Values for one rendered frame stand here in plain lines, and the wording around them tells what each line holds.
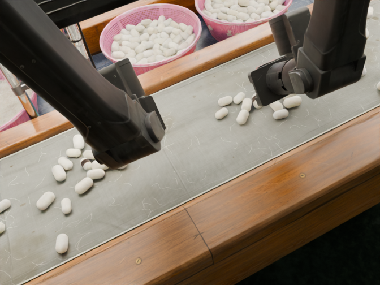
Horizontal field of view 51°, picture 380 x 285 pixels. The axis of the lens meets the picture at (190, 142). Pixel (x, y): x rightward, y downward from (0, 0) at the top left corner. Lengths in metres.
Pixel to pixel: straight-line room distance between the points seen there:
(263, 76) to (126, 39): 0.51
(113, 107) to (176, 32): 0.69
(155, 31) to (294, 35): 0.58
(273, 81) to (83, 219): 0.42
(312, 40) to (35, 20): 0.33
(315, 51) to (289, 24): 0.09
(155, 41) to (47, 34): 0.72
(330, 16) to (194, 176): 0.40
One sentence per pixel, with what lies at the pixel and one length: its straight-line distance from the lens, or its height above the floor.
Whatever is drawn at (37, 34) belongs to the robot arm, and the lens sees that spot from 0.37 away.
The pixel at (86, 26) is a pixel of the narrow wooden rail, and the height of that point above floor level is 0.76.
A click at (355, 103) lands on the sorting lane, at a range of 0.90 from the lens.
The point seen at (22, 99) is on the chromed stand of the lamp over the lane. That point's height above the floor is 0.82.
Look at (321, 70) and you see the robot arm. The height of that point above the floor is 1.01.
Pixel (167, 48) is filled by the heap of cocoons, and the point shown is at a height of 0.73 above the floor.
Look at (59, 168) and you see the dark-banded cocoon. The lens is 0.83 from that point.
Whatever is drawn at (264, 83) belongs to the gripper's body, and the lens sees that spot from 0.72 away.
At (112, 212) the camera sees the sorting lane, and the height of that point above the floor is 0.74.
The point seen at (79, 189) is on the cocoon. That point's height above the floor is 0.76.
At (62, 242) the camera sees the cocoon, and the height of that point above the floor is 0.76.
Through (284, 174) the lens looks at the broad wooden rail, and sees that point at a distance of 0.73.
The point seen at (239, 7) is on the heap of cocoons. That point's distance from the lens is 1.19.
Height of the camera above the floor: 1.36
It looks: 49 degrees down
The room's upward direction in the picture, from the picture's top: 11 degrees counter-clockwise
